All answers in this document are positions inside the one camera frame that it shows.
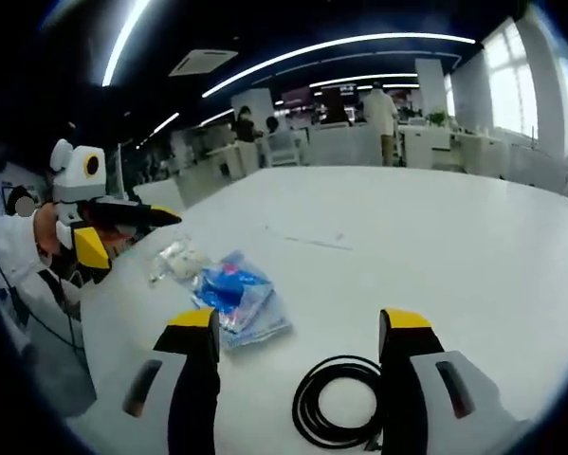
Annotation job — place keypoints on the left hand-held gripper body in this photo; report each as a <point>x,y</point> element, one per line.
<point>77,170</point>

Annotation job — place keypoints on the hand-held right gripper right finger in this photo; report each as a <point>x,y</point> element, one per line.
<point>407,379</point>

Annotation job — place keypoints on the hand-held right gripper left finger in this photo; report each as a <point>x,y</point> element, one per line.
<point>193,379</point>

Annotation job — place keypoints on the clear plastic bottle red label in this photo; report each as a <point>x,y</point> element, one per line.
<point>162,263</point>

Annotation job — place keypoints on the small blue packet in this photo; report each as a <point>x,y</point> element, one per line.
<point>226,289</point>

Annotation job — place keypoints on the person's left hand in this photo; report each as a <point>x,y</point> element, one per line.
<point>45,234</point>

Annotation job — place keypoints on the person's white coat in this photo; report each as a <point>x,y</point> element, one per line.
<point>46,289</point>

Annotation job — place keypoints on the white table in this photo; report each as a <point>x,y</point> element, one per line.
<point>407,265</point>

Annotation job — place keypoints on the straight ceiling light strip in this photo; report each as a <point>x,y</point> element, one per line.
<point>122,42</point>

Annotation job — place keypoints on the ceiling air vent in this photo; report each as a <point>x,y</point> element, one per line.
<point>203,62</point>

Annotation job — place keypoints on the light grey chair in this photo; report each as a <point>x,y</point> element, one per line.
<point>345,147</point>

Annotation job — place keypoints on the white counter desk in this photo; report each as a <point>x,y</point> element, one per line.
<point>454,151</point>

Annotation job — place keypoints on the long curved ceiling light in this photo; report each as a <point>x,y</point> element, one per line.
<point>335,45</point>

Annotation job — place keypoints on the potted green plant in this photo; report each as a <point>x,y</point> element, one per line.
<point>438,118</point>

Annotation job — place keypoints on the narrow window with blinds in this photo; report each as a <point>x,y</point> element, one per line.
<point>508,80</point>

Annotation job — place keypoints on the wall screen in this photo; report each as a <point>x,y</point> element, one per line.
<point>295,97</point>

